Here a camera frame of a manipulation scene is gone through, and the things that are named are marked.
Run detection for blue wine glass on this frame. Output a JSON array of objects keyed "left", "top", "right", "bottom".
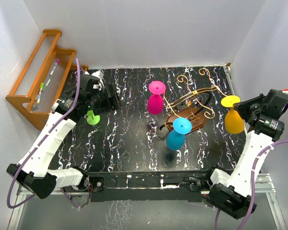
[{"left": 166, "top": 117, "right": 192, "bottom": 150}]

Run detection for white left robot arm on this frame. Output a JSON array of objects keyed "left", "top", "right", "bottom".
[{"left": 7, "top": 70, "right": 122, "bottom": 199}]

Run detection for wooden tiered shelf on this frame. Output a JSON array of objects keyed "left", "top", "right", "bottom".
[{"left": 6, "top": 29, "right": 76, "bottom": 130}]

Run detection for green capped marker pen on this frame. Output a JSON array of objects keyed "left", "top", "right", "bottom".
[{"left": 36, "top": 82, "right": 44, "bottom": 104}]

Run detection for pink wine glass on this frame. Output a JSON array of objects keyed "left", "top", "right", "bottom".
[{"left": 147, "top": 80, "right": 166, "bottom": 115}]

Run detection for gold wire wine glass rack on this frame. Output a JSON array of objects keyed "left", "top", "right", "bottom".
[{"left": 159, "top": 68, "right": 228, "bottom": 132}]

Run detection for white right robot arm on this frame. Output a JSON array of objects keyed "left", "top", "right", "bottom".
[{"left": 204, "top": 89, "right": 288, "bottom": 219}]

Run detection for aluminium frame rail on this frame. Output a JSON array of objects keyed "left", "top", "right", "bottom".
[{"left": 8, "top": 67, "right": 288, "bottom": 230}]

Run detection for green wine glass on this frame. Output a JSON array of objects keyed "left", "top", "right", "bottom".
[{"left": 86, "top": 110, "right": 100, "bottom": 126}]

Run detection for pink capped marker pen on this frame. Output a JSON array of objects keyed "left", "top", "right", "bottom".
[{"left": 44, "top": 58, "right": 60, "bottom": 89}]

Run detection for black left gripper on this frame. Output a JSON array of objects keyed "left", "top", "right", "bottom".
[{"left": 87, "top": 84, "right": 123, "bottom": 115}]

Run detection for orange wine glass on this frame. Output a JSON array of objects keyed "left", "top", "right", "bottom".
[{"left": 221, "top": 95, "right": 244, "bottom": 134}]

